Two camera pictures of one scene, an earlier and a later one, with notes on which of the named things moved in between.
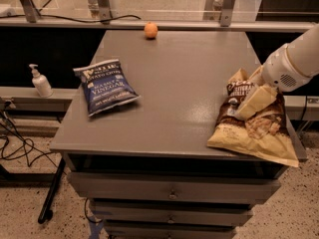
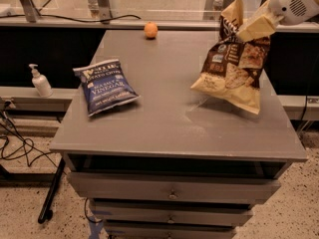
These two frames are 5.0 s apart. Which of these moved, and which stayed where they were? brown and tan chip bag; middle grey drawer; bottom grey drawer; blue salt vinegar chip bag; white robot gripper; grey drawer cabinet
Moved: brown and tan chip bag; white robot gripper
Stayed: blue salt vinegar chip bag; middle grey drawer; grey drawer cabinet; bottom grey drawer
